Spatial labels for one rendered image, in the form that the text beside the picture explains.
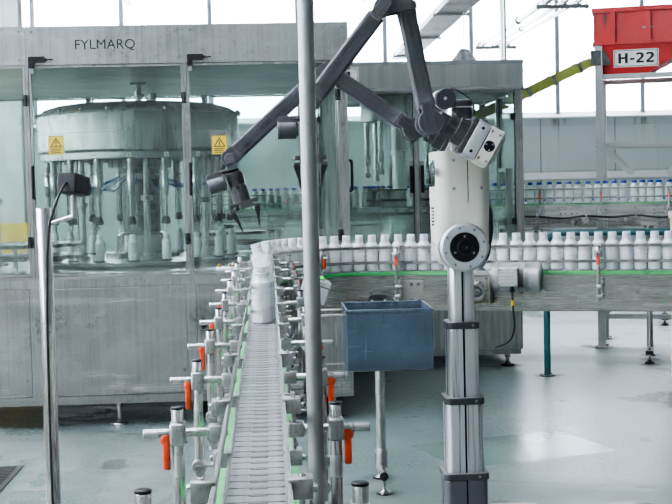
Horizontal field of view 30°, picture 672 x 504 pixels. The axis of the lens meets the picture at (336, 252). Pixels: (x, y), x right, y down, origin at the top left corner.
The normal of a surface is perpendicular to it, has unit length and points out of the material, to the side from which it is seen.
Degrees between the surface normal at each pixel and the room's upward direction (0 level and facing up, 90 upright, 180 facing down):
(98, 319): 90
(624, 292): 90
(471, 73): 90
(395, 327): 90
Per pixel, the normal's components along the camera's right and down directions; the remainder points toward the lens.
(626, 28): -0.25, 0.05
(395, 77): 0.05, 0.05
